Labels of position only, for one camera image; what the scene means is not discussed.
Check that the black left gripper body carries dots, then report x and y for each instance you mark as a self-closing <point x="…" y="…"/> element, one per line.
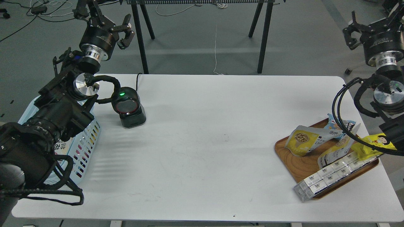
<point x="98" y="35"/>

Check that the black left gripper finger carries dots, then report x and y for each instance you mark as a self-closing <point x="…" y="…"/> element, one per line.
<point x="86" y="9"/>
<point x="123" y="43"/>

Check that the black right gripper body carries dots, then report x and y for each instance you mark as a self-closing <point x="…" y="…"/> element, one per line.
<point x="386" y="42"/>

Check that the yellow white nut snack pouch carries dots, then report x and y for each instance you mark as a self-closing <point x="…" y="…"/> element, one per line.
<point x="304" y="140"/>

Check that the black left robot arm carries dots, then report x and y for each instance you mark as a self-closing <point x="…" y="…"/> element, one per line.
<point x="29" y="164"/>

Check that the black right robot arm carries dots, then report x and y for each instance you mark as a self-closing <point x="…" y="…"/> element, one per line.
<point x="381" y="95"/>

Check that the white red snack bag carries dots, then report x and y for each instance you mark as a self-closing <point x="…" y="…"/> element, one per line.
<point x="63" y="147"/>

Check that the black barcode scanner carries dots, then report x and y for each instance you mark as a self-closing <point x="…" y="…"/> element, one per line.
<point x="130" y="110"/>

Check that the wooden tray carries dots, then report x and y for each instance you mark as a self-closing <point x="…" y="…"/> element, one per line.
<point x="302" y="167"/>

